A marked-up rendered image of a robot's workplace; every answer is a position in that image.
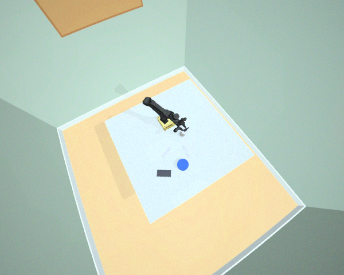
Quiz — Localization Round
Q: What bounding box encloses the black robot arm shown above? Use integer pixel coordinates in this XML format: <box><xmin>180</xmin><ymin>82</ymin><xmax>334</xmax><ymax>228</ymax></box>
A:
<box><xmin>142</xmin><ymin>96</ymin><xmax>184</xmax><ymax>126</ymax></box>

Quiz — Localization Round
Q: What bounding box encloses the blue short cylinder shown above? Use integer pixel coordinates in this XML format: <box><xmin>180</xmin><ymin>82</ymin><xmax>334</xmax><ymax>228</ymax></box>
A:
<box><xmin>177</xmin><ymin>159</ymin><xmax>189</xmax><ymax>171</ymax></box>

